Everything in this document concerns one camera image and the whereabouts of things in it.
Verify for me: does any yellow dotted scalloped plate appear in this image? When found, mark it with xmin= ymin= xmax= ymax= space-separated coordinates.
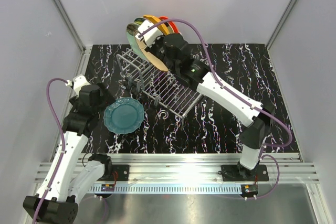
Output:
xmin=143 ymin=15 xmax=170 ymax=35

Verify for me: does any beige plate bird print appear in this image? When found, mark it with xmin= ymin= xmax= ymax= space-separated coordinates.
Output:
xmin=134 ymin=36 xmax=168 ymax=72

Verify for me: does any orange red plate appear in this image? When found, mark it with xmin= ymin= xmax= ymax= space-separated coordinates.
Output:
xmin=159 ymin=16 xmax=179 ymax=34

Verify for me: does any teal scalloped plate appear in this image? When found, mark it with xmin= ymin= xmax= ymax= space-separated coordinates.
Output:
xmin=103 ymin=98 xmax=144 ymax=134

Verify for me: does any white plate green rim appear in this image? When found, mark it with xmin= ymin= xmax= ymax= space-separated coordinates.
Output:
xmin=134 ymin=17 xmax=145 ymax=25

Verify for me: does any mint plate flower print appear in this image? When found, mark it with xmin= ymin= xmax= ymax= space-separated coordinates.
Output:
xmin=126 ymin=23 xmax=139 ymax=52

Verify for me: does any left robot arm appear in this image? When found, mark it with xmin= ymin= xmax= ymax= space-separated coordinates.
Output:
xmin=23 ymin=83 xmax=115 ymax=223

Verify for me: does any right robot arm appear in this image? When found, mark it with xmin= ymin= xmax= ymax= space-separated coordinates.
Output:
xmin=144 ymin=34 xmax=274 ymax=180

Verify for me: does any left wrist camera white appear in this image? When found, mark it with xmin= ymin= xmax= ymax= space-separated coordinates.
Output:
xmin=65 ymin=74 xmax=90 ymax=96

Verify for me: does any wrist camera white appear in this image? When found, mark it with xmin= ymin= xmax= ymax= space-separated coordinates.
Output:
xmin=135 ymin=20 xmax=163 ymax=46
xmin=65 ymin=74 xmax=90 ymax=96

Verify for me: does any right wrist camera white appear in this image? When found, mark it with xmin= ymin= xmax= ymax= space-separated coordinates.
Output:
xmin=135 ymin=20 xmax=163 ymax=46

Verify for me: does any grey wire dish rack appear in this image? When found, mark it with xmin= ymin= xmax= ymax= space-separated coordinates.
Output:
xmin=117 ymin=48 xmax=203 ymax=127

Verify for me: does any left aluminium corner post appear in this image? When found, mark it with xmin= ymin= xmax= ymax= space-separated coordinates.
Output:
xmin=52 ymin=0 xmax=87 ymax=54

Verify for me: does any aluminium corner post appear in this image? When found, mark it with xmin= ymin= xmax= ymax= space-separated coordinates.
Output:
xmin=266 ymin=0 xmax=298 ymax=51
xmin=52 ymin=0 xmax=87 ymax=54

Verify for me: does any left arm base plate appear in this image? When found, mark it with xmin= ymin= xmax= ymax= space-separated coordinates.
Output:
xmin=98 ymin=164 xmax=130 ymax=183

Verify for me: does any aluminium rail frame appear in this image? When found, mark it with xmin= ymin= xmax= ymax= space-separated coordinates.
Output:
xmin=34 ymin=153 xmax=320 ymax=190

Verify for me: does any slotted cable duct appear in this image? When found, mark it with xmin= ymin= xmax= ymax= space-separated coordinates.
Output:
xmin=88 ymin=183 xmax=242 ymax=195

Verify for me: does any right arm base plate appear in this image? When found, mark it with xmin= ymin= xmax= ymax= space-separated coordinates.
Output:
xmin=217 ymin=164 xmax=269 ymax=182

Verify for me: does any right aluminium corner post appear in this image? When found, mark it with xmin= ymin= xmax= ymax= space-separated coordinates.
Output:
xmin=266 ymin=0 xmax=298 ymax=51

